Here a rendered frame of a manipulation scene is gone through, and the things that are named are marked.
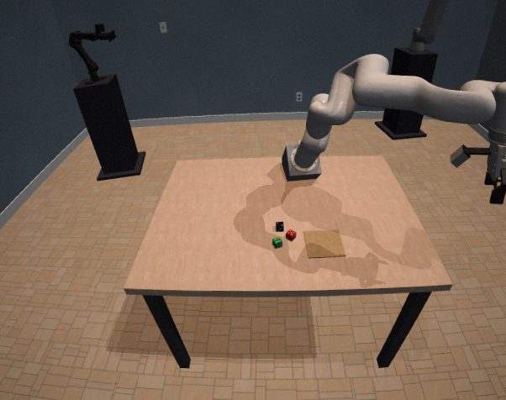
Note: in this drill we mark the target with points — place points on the red die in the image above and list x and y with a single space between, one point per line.
290 235

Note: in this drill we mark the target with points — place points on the green die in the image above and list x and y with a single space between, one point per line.
277 242

